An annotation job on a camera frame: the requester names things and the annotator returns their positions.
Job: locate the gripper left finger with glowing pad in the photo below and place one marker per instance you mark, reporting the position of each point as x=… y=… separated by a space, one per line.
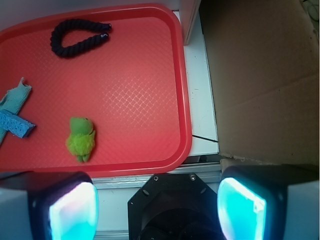
x=48 y=206

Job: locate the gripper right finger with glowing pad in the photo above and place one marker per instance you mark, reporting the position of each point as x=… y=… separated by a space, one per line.
x=270 y=202

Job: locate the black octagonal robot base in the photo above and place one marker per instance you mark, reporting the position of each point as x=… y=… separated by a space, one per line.
x=174 y=207

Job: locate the blue sponge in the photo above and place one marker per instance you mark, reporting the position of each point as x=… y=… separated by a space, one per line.
x=15 y=124

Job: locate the green plush frog toy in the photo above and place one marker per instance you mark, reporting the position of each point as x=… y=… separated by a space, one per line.
x=81 y=140

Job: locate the light teal cloth strip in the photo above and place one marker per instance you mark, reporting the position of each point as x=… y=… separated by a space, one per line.
x=14 y=100

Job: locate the red plastic tray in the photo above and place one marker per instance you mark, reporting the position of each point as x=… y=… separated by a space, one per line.
x=133 y=88

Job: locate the brown cardboard box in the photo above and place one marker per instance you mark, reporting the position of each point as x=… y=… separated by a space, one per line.
x=264 y=65

